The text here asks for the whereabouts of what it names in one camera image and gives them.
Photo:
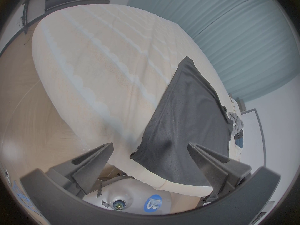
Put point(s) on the grey garment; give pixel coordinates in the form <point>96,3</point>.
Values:
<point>237,122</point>

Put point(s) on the grey bedside table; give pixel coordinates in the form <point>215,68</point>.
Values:
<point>241,104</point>

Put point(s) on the blue-green curtain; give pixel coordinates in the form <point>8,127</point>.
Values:
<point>257,55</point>
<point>187,3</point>

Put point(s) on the bed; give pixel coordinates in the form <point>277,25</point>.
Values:
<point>105,67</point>

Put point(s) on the black T-shirt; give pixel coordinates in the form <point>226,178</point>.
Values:
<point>187,125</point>

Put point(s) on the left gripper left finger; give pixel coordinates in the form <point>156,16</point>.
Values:
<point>91,167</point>

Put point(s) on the white printed pillow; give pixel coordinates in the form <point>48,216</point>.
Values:
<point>232,104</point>

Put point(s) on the dark blue garment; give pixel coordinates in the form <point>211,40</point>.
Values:
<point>239,142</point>

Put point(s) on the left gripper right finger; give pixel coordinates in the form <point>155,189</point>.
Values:
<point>218,170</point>

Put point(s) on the black printed garment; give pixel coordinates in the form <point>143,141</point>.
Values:
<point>240,133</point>

